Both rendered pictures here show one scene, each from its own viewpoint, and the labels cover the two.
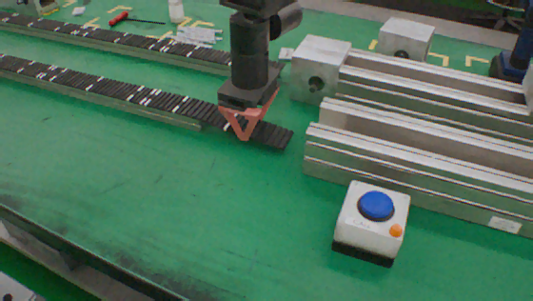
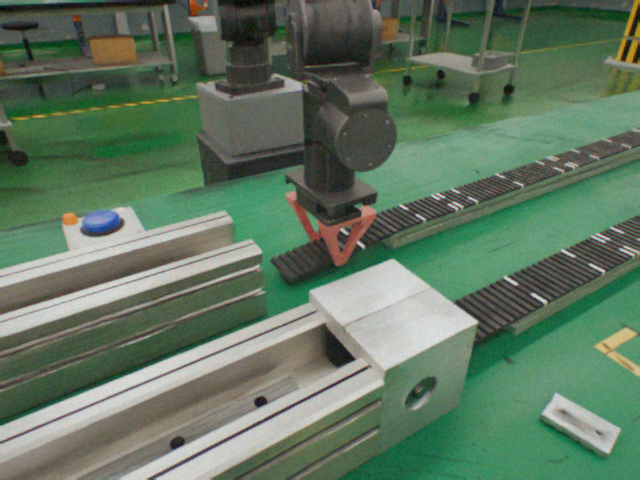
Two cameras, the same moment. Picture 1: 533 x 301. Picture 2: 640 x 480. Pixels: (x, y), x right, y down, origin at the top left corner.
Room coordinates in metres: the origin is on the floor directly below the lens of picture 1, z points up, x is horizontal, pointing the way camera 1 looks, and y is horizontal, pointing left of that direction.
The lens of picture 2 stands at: (0.80, -0.38, 1.11)
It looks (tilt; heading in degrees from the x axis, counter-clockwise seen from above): 32 degrees down; 125
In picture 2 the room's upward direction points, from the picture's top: straight up
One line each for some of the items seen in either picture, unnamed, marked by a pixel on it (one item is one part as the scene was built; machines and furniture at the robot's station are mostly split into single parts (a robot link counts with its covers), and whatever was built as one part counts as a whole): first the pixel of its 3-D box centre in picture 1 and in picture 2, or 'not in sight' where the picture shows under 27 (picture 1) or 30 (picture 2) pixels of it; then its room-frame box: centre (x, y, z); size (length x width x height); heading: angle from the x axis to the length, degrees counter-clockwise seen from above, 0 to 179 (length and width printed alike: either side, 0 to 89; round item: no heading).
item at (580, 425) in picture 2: (286, 54); (579, 424); (0.83, -0.06, 0.78); 0.05 x 0.03 x 0.01; 170
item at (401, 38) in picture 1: (402, 50); not in sight; (0.78, -0.31, 0.83); 0.11 x 0.10 x 0.10; 149
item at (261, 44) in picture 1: (251, 30); (332, 112); (0.54, 0.01, 0.97); 0.07 x 0.06 x 0.07; 143
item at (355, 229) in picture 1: (372, 217); (110, 250); (0.33, -0.15, 0.81); 0.10 x 0.08 x 0.06; 157
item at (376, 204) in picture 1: (376, 205); (102, 223); (0.32, -0.15, 0.84); 0.04 x 0.04 x 0.02
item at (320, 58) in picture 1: (318, 73); (376, 340); (0.67, -0.11, 0.83); 0.12 x 0.09 x 0.10; 157
